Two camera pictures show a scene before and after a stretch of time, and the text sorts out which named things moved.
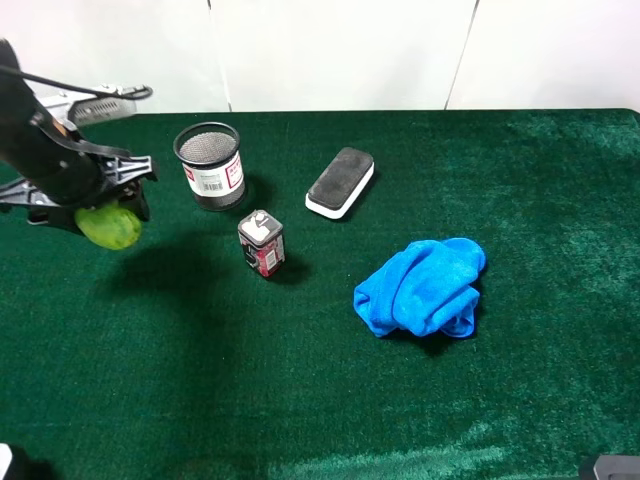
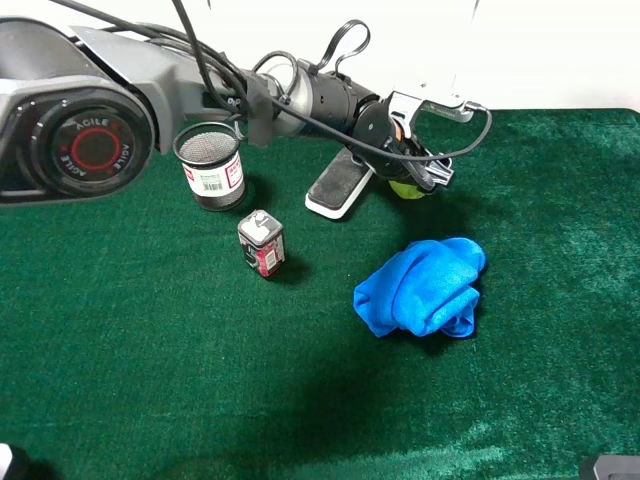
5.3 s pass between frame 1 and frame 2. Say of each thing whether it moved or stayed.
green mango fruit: moved
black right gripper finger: moved
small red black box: stayed
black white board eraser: stayed
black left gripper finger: moved
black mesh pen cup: stayed
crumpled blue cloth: stayed
